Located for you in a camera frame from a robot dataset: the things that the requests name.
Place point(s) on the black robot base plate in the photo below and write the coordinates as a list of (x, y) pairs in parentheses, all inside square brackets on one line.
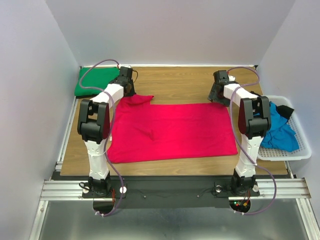
[(152, 192)]

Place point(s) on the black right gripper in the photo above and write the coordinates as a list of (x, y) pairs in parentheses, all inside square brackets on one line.
[(215, 94)]

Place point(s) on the aluminium frame rail right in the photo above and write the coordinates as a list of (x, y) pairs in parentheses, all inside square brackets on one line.
[(297, 188)]

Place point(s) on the aluminium frame rail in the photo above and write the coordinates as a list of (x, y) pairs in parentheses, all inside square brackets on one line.
[(56, 190), (297, 188)]

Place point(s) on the black t shirt in basket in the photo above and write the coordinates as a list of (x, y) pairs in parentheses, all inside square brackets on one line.
[(257, 106)]

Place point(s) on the pink red t shirt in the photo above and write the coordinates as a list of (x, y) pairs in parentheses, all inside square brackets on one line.
[(144, 131)]

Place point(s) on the blue t shirt in basket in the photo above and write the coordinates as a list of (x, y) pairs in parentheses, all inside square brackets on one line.
[(280, 135)]

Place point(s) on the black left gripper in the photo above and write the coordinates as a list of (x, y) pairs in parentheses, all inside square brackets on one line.
[(133, 92)]

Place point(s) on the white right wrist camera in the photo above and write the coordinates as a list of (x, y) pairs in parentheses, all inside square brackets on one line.
[(231, 78)]

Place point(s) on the folded green t shirt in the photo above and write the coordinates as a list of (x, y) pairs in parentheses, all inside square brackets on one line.
[(97, 77)]

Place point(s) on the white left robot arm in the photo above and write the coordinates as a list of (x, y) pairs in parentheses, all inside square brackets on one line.
[(94, 127)]

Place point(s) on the white plastic laundry basket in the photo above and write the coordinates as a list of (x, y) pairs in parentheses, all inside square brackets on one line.
[(304, 151)]

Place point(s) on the aluminium frame rail left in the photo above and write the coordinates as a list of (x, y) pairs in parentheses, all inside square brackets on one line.
[(56, 190)]

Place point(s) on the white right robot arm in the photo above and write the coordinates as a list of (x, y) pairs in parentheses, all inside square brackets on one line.
[(254, 121)]

